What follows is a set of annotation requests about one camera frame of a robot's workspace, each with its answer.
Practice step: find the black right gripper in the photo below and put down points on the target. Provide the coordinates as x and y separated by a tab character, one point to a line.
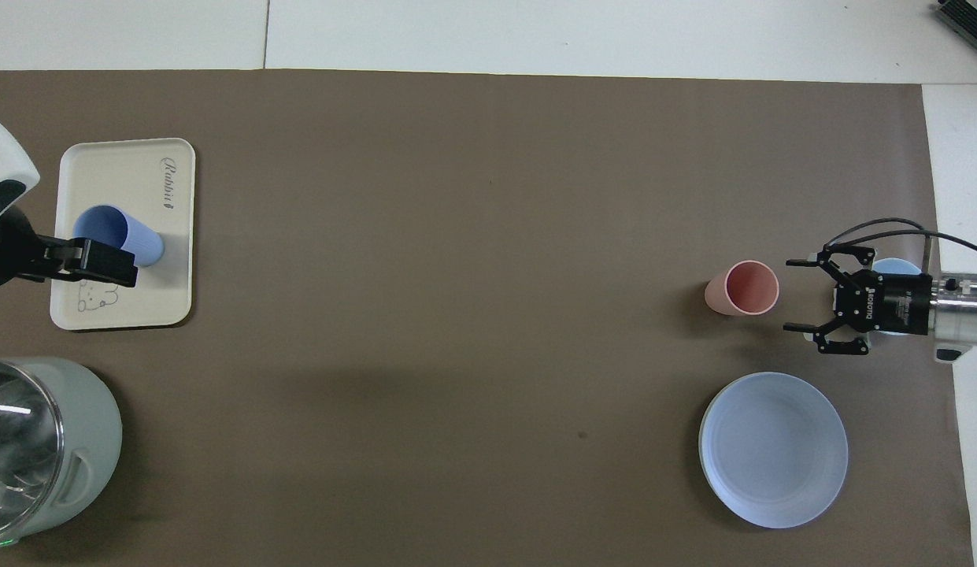
890	303

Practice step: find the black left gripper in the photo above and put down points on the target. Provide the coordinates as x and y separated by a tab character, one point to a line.
12	252

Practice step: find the blue ribbed plastic cup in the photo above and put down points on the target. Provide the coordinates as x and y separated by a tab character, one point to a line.
138	240

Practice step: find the pink plastic cup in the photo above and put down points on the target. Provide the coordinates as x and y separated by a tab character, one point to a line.
748	287

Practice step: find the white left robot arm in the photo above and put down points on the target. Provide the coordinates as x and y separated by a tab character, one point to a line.
1	169

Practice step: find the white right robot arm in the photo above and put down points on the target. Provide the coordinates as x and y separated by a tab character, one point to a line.
964	307

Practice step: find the cream rabbit print tray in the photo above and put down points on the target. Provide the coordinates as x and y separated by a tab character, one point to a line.
118	177

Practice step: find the light blue plastic bowl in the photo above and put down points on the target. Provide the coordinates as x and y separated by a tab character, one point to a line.
901	266

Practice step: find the pale blue round plate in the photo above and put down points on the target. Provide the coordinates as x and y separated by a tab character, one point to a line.
771	449

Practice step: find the pale green cooking pot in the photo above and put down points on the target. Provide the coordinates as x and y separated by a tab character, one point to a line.
90	433

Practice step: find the glass pot lid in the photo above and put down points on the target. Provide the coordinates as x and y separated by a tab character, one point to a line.
20	457

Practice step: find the grey ridged device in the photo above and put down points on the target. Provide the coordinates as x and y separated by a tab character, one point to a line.
972	24

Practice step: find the brown table mat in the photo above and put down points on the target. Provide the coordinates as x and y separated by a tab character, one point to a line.
457	315

